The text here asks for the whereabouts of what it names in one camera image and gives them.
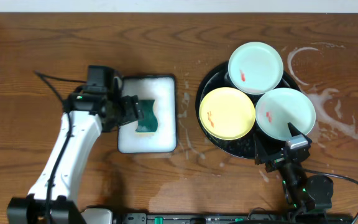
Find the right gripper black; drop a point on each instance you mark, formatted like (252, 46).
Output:
(261, 155)

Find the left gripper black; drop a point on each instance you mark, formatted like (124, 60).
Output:
(128, 108)

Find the green yellow sponge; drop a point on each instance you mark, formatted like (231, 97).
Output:
(149, 123)

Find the yellow plate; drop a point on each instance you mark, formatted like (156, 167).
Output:
(227, 113)

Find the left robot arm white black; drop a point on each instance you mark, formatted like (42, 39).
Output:
(54, 195)

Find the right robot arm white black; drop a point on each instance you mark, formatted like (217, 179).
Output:
(308, 193)

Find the mint green plate near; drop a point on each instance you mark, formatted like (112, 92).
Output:
(278, 107)

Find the mint green plate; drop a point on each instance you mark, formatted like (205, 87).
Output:
(255, 68)
(278, 107)

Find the mint green plate far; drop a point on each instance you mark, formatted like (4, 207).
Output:
(255, 68)

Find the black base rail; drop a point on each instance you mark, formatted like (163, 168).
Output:
(197, 218)

